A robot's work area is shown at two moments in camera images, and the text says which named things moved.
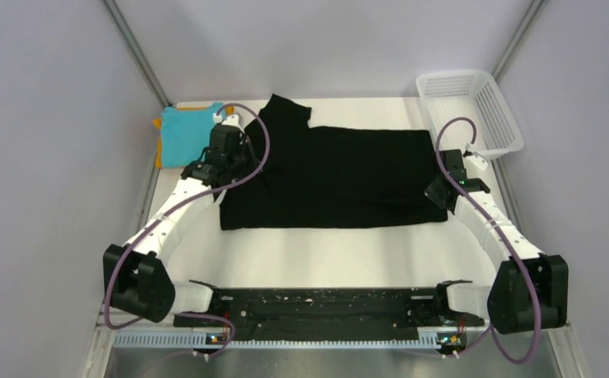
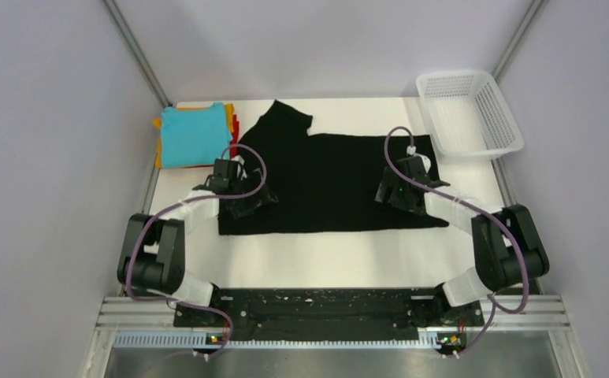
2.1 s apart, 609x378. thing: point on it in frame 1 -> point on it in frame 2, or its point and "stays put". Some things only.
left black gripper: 245,144 -> 265,196
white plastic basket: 475,95 stays put
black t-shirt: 329,176 stays put
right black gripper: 431,193 -> 389,179
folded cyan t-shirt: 184,134 stays put
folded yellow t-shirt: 157,123 stays put
